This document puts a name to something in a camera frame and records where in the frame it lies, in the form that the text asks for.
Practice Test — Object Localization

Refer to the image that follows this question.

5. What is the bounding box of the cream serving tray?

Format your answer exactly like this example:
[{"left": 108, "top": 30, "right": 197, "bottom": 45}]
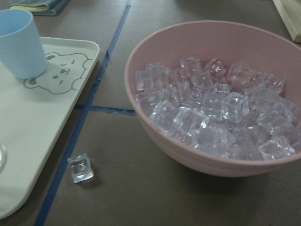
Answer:
[{"left": 0, "top": 37, "right": 100, "bottom": 218}]

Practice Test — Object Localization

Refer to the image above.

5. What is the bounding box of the wooden cutting board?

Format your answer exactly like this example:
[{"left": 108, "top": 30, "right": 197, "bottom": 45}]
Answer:
[{"left": 273, "top": 0, "right": 301, "bottom": 43}]

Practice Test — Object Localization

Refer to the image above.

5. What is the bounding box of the clear ice cubes pile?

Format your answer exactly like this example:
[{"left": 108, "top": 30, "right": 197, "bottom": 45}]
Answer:
[{"left": 135, "top": 57, "right": 301, "bottom": 161}]

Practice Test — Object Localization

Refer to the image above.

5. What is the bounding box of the grey yellow cloth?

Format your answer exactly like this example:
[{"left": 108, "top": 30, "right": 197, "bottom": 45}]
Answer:
[{"left": 8, "top": 0, "right": 68, "bottom": 16}]

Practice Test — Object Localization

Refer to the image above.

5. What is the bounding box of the blue cup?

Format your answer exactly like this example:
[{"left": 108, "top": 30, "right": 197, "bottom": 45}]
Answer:
[{"left": 0, "top": 9, "right": 48, "bottom": 79}]

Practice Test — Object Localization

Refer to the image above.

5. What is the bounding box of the pink bowl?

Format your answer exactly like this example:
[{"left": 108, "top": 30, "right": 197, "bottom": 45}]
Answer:
[{"left": 124, "top": 21, "right": 301, "bottom": 177}]

